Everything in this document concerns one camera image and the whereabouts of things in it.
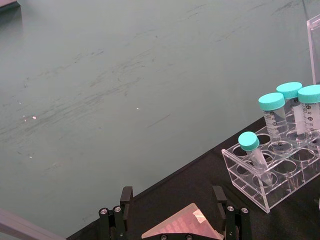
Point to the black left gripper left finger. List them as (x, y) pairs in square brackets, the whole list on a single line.
[(117, 220)]

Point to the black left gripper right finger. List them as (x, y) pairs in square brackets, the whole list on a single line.
[(233, 222)]

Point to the clear acrylic tube rack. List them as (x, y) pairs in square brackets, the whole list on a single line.
[(262, 195)]

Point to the black table cloth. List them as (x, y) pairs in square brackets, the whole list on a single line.
[(190, 182)]

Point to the small teal-capped conical tube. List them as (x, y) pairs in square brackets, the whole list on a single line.
[(248, 141)]

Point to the pale grey bar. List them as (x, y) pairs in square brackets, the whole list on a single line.
[(22, 226)]

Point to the large teal-capped graduated tube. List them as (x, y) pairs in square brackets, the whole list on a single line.
[(310, 95), (271, 101), (288, 90)]

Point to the clear acrylic stand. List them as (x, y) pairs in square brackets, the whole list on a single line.
[(313, 50)]

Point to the grey ledge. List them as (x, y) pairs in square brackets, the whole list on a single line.
[(7, 4)]

